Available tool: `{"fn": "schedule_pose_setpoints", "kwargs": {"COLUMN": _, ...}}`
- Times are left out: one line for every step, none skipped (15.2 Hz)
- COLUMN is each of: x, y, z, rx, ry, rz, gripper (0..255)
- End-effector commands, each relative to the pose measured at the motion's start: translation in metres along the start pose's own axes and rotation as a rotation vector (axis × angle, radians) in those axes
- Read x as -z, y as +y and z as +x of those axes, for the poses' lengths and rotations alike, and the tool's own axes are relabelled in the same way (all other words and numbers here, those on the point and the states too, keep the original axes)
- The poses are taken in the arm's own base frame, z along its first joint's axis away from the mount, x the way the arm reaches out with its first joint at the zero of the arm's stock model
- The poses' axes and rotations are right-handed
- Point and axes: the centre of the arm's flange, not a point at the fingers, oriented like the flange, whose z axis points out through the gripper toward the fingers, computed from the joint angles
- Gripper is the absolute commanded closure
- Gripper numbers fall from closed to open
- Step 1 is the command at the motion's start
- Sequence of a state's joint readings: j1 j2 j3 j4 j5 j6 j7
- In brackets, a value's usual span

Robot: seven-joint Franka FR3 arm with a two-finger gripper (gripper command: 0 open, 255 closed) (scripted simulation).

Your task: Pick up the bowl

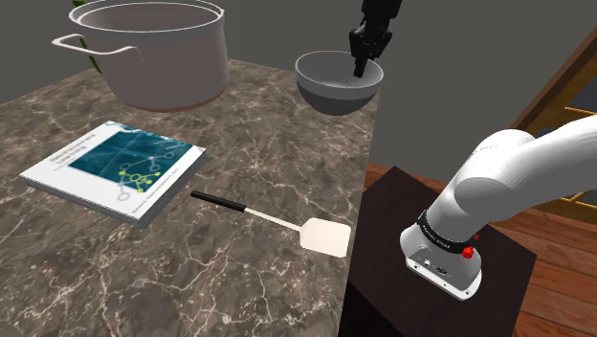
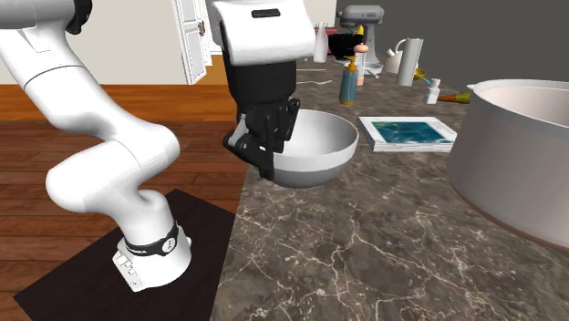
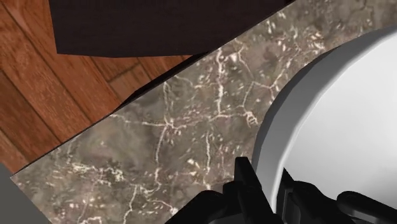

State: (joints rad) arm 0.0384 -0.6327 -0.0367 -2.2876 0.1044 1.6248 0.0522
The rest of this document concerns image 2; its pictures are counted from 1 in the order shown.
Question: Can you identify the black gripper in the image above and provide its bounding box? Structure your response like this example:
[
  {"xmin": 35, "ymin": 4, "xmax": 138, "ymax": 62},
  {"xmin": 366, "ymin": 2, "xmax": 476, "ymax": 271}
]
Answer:
[{"xmin": 221, "ymin": 57, "xmax": 302, "ymax": 181}]

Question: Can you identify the white and grey bowl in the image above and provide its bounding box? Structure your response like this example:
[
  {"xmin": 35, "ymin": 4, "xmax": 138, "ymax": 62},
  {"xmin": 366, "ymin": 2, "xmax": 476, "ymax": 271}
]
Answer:
[{"xmin": 271, "ymin": 109, "xmax": 360, "ymax": 189}]

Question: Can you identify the blue pump soap bottle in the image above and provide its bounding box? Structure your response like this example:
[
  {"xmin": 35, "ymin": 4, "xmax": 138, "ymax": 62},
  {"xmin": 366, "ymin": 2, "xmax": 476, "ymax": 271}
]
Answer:
[{"xmin": 338, "ymin": 55, "xmax": 360, "ymax": 107}]

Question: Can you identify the white slim bottle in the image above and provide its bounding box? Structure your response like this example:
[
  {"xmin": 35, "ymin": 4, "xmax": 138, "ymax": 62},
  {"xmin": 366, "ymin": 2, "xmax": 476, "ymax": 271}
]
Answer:
[{"xmin": 312, "ymin": 22, "xmax": 329, "ymax": 64}]

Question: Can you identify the pink capped bottle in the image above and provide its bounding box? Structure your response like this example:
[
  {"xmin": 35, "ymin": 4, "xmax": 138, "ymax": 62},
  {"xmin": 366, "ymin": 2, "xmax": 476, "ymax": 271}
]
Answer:
[{"xmin": 353, "ymin": 43, "xmax": 369, "ymax": 88}]

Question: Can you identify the black bowl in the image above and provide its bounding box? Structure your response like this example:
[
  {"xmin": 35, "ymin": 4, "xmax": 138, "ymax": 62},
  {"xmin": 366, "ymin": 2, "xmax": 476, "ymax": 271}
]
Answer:
[{"xmin": 327, "ymin": 32, "xmax": 364, "ymax": 61}]

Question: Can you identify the white panel door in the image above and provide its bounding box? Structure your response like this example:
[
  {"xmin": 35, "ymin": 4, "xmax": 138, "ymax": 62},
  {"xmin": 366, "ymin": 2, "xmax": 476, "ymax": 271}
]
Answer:
[{"xmin": 171, "ymin": 0, "xmax": 214, "ymax": 86}]

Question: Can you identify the white book with blue cover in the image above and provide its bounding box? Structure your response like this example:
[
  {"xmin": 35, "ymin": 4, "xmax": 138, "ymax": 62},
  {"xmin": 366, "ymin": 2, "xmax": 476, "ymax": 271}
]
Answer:
[{"xmin": 357, "ymin": 116, "xmax": 459, "ymax": 154}]

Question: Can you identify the white round jug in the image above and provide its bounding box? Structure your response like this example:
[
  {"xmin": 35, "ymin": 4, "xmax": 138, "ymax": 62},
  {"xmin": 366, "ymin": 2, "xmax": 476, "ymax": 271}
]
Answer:
[{"xmin": 383, "ymin": 47, "xmax": 404, "ymax": 75}]

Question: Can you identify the grey stand mixer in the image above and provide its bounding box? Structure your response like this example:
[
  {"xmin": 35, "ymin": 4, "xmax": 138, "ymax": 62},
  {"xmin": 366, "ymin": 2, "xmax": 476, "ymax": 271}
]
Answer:
[{"xmin": 336, "ymin": 5, "xmax": 386, "ymax": 75}]

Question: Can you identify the small white spray bottle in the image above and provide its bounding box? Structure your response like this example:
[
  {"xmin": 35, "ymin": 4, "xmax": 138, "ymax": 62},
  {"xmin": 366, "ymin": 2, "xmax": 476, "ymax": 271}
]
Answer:
[{"xmin": 422, "ymin": 78, "xmax": 441, "ymax": 106}]

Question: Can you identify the orange and green carrot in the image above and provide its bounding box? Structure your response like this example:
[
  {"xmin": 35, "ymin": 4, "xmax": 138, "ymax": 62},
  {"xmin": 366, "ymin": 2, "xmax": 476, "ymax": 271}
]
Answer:
[{"xmin": 437, "ymin": 91, "xmax": 472, "ymax": 107}]

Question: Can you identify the large white round pot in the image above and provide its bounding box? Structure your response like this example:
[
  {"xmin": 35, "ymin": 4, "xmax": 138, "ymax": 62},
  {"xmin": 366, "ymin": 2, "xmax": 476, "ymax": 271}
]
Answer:
[{"xmin": 446, "ymin": 78, "xmax": 569, "ymax": 255}]

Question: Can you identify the dark robot stand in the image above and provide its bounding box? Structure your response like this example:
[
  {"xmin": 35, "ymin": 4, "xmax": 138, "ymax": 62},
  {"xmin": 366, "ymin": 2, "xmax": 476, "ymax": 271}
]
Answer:
[{"xmin": 13, "ymin": 188, "xmax": 237, "ymax": 321}]

